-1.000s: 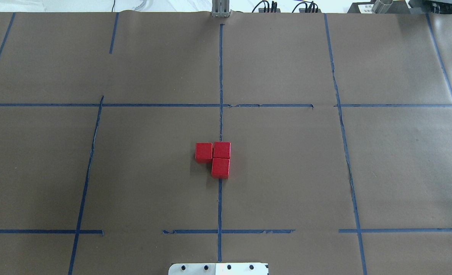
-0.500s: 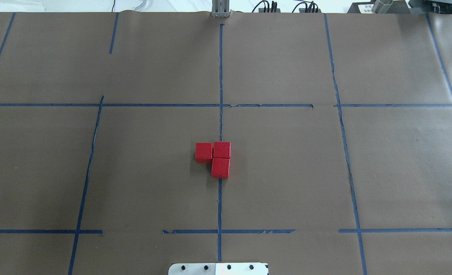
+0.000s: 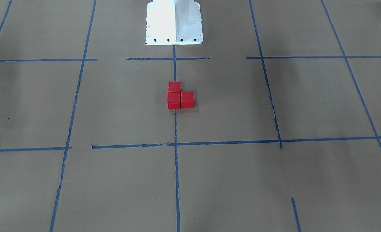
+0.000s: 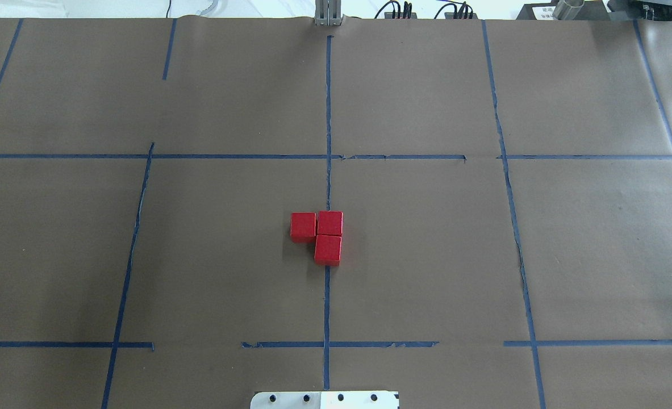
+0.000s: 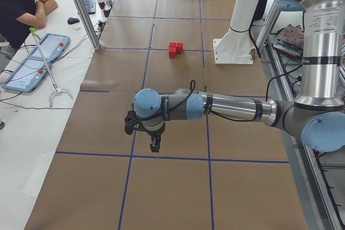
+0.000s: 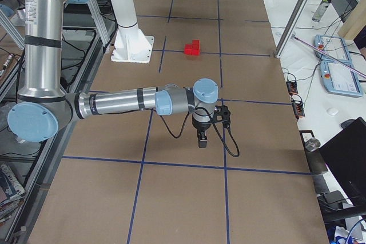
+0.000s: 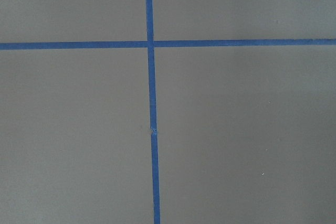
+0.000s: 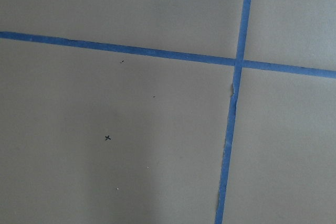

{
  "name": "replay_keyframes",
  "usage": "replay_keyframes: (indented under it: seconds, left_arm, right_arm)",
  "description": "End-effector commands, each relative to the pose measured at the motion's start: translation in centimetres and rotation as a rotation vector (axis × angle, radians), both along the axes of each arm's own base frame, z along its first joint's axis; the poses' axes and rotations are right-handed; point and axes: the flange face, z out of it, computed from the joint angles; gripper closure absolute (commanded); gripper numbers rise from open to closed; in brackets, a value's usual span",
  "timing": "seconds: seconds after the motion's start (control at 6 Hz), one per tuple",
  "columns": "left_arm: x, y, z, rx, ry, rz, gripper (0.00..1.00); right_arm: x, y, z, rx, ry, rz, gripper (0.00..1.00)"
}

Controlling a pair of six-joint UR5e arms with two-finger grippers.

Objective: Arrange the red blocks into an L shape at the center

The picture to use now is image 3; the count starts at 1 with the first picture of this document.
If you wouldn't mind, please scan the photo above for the red block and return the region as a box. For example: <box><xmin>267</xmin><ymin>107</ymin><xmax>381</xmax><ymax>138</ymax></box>
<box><xmin>168</xmin><ymin>81</ymin><xmax>182</xmax><ymax>93</ymax></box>
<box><xmin>167</xmin><ymin>92</ymin><xmax>181</xmax><ymax>110</ymax></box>
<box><xmin>180</xmin><ymin>91</ymin><xmax>195</xmax><ymax>108</ymax></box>

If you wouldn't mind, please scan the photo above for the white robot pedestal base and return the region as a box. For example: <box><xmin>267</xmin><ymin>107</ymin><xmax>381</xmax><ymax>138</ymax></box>
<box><xmin>145</xmin><ymin>0</ymin><xmax>204</xmax><ymax>45</ymax></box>

